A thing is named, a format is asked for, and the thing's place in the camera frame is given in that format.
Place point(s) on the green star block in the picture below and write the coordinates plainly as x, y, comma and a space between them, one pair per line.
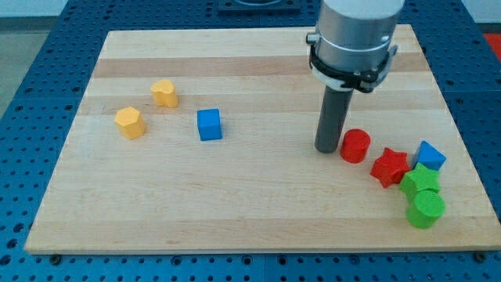
418, 180

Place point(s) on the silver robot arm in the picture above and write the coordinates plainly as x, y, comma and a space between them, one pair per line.
351, 47

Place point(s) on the blue triangle block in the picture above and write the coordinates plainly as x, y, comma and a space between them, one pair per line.
428, 156

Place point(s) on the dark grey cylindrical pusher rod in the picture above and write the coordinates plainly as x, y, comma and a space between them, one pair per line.
331, 119

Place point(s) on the yellow hexagon block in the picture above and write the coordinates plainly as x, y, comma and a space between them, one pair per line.
130, 123

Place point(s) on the wooden board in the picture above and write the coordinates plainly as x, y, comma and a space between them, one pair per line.
263, 187

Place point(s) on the red cylinder block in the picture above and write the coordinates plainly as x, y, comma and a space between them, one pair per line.
355, 145

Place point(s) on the blue cube block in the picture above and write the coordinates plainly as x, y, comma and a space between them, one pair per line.
209, 124

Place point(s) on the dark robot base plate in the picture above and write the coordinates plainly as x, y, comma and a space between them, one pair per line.
257, 6

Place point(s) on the green cylinder block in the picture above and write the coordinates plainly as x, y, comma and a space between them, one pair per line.
425, 209

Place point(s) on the red star block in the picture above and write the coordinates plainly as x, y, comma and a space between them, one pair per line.
390, 167

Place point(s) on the yellow heart block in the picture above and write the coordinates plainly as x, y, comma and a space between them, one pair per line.
164, 93

